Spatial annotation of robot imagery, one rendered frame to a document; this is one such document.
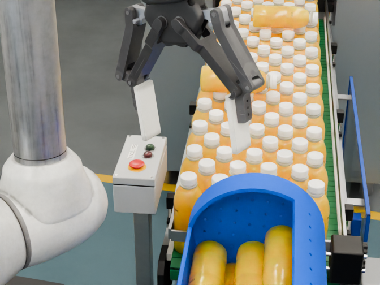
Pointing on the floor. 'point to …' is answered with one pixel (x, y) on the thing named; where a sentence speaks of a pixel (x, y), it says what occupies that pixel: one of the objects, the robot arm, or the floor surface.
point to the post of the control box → (143, 249)
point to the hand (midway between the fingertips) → (193, 134)
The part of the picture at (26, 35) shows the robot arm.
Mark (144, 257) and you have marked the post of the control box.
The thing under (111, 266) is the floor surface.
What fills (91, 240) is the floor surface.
